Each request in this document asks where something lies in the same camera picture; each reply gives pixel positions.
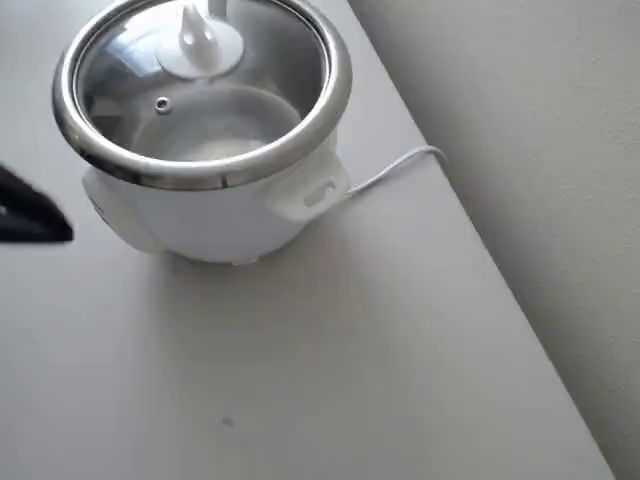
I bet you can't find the white power cable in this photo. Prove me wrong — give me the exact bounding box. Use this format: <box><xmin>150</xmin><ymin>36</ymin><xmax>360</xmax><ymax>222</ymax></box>
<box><xmin>344</xmin><ymin>145</ymin><xmax>448</xmax><ymax>197</ymax></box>

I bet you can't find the steel inner pot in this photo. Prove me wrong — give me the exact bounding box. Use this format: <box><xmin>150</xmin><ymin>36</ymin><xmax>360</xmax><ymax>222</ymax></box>
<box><xmin>82</xmin><ymin>14</ymin><xmax>326</xmax><ymax>164</ymax></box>

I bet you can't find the white rice cooker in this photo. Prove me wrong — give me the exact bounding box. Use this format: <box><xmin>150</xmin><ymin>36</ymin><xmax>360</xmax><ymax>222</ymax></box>
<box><xmin>52</xmin><ymin>0</ymin><xmax>354</xmax><ymax>266</ymax></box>

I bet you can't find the glass lid with white knob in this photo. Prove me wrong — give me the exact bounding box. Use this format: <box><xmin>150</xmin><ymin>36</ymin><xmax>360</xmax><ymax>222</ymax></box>
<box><xmin>74</xmin><ymin>0</ymin><xmax>331</xmax><ymax>166</ymax></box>

